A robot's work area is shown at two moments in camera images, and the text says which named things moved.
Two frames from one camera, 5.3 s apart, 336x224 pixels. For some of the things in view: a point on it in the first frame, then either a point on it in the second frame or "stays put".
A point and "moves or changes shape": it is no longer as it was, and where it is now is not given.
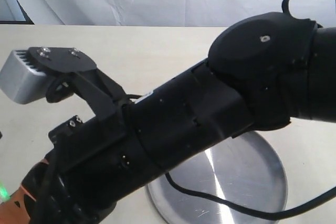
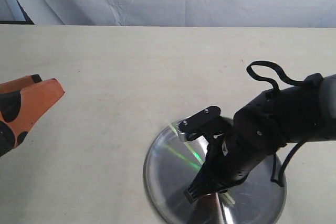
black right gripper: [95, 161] → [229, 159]
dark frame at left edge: [28, 20] stays put
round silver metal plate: [245, 171] stays put
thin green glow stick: [4, 195] moves or changes shape
